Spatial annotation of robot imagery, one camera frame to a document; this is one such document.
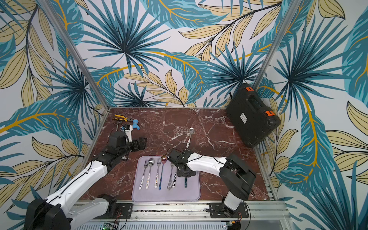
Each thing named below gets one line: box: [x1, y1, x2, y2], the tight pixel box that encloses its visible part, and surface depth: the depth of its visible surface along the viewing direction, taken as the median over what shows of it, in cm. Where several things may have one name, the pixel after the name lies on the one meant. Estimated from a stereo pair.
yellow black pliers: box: [111, 114, 134, 122], surface depth 112 cm
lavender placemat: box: [131, 155, 201, 202], surface depth 84 cm
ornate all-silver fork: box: [167, 162, 175, 191], surface depth 84 cm
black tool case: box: [225, 82, 282, 149], surface depth 90 cm
